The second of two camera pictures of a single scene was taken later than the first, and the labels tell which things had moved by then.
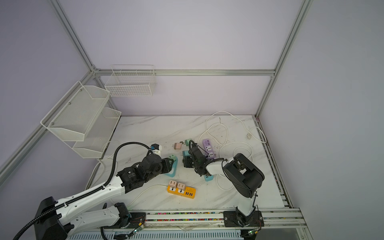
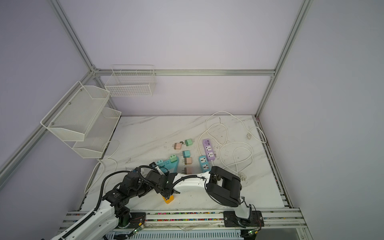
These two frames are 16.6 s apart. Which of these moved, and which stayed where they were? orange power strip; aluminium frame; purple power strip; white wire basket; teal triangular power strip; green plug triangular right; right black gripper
Moved: orange power strip; right black gripper
Stayed: purple power strip; teal triangular power strip; green plug triangular right; white wire basket; aluminium frame
